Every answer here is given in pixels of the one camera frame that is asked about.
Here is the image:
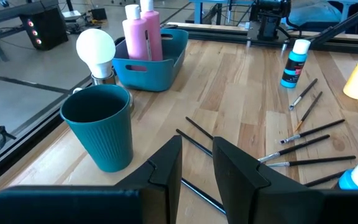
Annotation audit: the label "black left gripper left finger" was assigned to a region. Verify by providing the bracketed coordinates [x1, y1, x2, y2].
[115, 135, 183, 224]

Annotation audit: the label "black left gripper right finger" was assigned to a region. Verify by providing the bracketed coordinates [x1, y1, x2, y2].
[212, 136, 326, 224]

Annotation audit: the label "black paintbrush silver ferrule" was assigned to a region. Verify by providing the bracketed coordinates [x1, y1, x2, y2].
[280, 118, 346, 144]
[288, 78, 319, 111]

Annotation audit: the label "large pink paint bottle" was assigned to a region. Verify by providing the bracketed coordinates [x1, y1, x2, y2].
[122, 4, 152, 72]
[139, 0, 163, 62]

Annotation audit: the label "scattered paint brushes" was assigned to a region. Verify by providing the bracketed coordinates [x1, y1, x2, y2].
[185, 116, 214, 140]

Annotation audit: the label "long black paintbrush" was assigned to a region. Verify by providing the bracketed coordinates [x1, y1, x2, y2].
[294, 91, 323, 133]
[180, 178, 227, 215]

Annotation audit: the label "black paintbrush white bristles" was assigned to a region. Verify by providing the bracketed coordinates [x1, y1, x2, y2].
[175, 129, 214, 157]

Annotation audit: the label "teal ribbed plastic cup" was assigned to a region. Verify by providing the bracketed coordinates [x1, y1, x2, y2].
[60, 84, 134, 174]

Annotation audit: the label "loose paintbrushes on table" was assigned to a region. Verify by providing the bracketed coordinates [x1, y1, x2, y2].
[303, 170, 346, 187]

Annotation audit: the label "teal plastic storage bin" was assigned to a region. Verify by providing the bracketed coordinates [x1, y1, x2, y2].
[112, 28, 189, 93]

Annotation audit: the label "small black box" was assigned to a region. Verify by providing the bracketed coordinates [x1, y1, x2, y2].
[90, 7, 108, 21]

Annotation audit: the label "blue cushion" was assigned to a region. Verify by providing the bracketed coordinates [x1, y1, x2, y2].
[286, 0, 346, 27]

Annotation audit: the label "black computer tower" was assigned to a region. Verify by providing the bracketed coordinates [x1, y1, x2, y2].
[19, 6, 70, 51]

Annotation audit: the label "white flat box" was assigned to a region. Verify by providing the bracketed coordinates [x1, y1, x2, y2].
[61, 10, 83, 20]

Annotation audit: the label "grey metal workbench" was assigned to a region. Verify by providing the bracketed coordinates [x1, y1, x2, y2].
[0, 0, 60, 62]

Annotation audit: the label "blue frame table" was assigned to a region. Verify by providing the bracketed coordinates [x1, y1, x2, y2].
[188, 0, 254, 26]

